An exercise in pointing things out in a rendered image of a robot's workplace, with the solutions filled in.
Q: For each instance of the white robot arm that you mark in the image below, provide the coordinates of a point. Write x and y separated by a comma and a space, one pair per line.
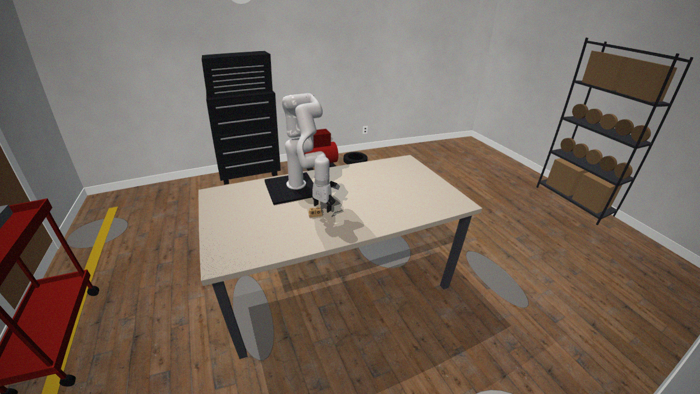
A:
300, 118

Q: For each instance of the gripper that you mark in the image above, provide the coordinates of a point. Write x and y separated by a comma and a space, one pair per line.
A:
323, 194

